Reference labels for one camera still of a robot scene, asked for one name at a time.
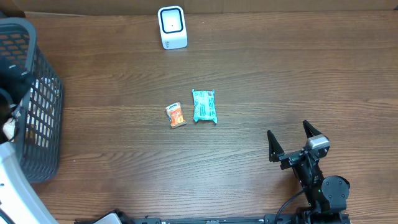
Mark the teal wet wipes pack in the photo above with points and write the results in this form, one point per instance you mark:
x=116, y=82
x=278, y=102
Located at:
x=204, y=105

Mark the white barcode scanner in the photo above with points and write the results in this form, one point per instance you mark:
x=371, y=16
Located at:
x=173, y=30

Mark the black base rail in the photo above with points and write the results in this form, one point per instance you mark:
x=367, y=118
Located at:
x=205, y=221

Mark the orange tissue pack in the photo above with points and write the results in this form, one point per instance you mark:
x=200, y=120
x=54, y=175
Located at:
x=175, y=115

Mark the grey plastic mesh basket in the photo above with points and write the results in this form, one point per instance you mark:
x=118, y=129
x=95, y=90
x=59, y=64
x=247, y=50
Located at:
x=36, y=127

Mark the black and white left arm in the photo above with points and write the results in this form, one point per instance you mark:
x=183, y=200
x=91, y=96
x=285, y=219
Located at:
x=19, y=201

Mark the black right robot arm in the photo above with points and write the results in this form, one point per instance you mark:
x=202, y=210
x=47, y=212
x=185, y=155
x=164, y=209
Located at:
x=326, y=196

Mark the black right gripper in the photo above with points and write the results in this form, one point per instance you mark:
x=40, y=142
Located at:
x=276, y=152

